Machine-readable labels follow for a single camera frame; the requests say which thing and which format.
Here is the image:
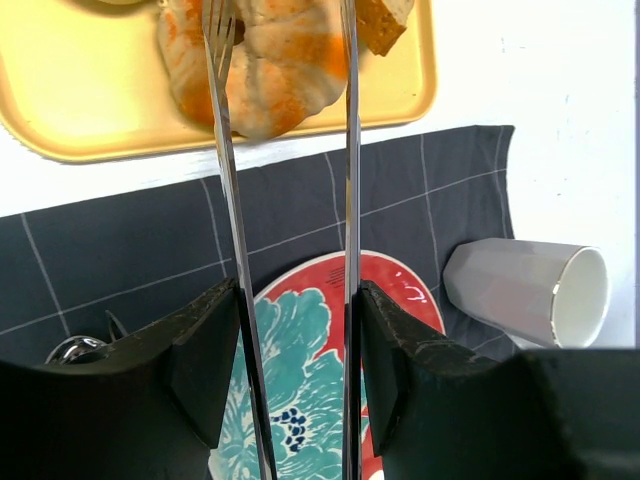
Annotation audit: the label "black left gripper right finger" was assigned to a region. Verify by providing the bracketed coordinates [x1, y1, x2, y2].
[361, 281, 639, 479]

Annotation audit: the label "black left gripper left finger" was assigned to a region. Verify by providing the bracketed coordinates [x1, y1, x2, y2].
[1, 280, 240, 479]

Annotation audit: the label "orange striped round bread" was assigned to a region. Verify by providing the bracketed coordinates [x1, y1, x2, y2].
[157, 1, 347, 141]

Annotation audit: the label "metal serving tongs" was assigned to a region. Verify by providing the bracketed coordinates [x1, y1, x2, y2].
[201, 1, 362, 479]

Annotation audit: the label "front bread slice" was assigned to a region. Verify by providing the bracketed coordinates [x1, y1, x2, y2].
[355, 0, 415, 56]

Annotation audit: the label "dark checked placemat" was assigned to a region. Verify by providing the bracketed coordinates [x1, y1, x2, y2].
[1, 125, 515, 366]

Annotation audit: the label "white mug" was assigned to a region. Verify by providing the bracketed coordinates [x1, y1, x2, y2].
[443, 238, 611, 349]

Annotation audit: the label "red and teal plate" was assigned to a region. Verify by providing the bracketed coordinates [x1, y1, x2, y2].
[209, 250, 445, 479]

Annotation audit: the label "pink-handled spoon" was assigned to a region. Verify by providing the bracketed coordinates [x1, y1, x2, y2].
[45, 335, 107, 365]

